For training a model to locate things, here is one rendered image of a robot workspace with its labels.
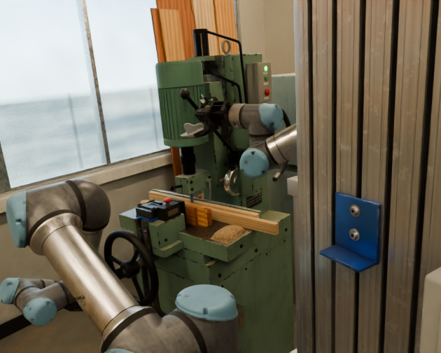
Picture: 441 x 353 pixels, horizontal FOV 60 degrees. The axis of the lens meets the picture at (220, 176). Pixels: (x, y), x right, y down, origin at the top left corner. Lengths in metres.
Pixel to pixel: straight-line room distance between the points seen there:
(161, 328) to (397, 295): 0.39
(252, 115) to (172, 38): 1.97
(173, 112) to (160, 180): 1.72
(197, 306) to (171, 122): 0.85
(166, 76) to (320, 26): 0.91
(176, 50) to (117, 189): 1.11
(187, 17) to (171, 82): 1.81
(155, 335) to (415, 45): 0.57
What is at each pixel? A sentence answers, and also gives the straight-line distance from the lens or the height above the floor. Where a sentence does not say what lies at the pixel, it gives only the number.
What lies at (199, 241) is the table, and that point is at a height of 0.89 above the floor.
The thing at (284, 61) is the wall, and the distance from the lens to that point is 3.92.
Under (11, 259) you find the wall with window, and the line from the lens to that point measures 2.68.
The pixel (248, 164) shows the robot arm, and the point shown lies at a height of 1.23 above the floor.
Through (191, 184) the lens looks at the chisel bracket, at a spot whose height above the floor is 1.04.
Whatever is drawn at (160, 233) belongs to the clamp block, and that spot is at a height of 0.93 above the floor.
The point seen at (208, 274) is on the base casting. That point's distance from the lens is 1.42.
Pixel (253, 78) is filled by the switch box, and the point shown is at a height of 1.42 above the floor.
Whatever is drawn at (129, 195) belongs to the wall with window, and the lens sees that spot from 2.95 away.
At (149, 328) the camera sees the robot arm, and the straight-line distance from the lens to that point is 0.72.
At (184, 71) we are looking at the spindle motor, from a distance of 1.41.
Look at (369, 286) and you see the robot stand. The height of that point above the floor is 1.15.
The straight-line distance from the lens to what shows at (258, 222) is 1.38.
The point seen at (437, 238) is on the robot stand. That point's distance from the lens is 0.52.
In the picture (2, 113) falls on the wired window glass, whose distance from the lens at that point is 2.60.
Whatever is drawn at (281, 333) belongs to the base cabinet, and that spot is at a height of 0.23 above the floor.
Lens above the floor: 1.46
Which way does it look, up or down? 15 degrees down
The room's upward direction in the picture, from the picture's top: 4 degrees counter-clockwise
